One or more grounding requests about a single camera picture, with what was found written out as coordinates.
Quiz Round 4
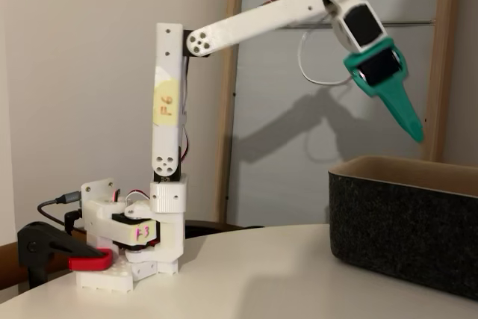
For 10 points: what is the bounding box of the black USB cable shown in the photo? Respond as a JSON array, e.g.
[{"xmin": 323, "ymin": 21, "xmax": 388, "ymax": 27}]
[{"xmin": 36, "ymin": 192, "xmax": 82, "ymax": 229}]

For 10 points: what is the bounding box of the dark grey felt box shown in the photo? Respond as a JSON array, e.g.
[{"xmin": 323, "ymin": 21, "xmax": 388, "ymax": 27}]
[{"xmin": 328, "ymin": 154, "xmax": 478, "ymax": 302}]

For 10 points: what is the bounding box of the black clamp with red pad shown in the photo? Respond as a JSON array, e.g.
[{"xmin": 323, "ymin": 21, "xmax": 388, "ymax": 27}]
[{"xmin": 16, "ymin": 221, "xmax": 113, "ymax": 290}]

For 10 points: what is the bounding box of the metal rod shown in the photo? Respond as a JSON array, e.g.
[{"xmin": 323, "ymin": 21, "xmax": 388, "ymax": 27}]
[{"xmin": 287, "ymin": 19, "xmax": 437, "ymax": 31}]

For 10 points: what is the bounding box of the red white black servo cable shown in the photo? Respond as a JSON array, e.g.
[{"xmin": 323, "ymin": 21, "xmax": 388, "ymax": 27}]
[
  {"xmin": 180, "ymin": 57, "xmax": 192, "ymax": 161},
  {"xmin": 297, "ymin": 30, "xmax": 354, "ymax": 87}
]

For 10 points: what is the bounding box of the black power cable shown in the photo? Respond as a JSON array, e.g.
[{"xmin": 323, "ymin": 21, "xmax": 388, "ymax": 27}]
[{"xmin": 63, "ymin": 210, "xmax": 85, "ymax": 234}]

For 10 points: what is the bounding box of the wooden frame translucent screen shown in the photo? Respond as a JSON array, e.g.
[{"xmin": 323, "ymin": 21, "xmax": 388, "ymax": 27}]
[{"xmin": 212, "ymin": 0, "xmax": 462, "ymax": 225}]

